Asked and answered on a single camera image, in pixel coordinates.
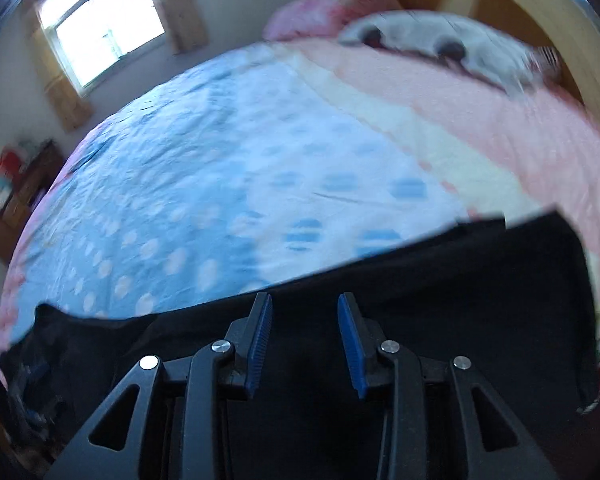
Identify pink floral folded blanket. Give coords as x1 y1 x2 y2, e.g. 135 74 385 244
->
262 0 401 41

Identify grey patterned pillow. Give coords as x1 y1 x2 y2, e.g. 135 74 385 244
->
337 11 562 96

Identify beige right curtain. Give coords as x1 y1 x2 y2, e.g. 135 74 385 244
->
152 0 209 54

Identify wooden desk with drawers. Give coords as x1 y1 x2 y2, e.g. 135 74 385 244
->
0 140 66 266

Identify blue pink polka-dot bedsheet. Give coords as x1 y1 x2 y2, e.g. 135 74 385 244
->
0 34 600 411

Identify red gift bag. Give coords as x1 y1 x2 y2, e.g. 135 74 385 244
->
0 146 24 181

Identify black pants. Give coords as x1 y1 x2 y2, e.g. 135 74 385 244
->
0 212 600 479

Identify beige left curtain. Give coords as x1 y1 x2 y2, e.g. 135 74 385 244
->
23 6 93 132

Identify beige curtain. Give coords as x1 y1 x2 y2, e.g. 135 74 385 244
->
23 6 93 132
152 0 209 54

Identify window with metal frame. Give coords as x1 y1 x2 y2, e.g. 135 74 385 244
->
38 0 164 90

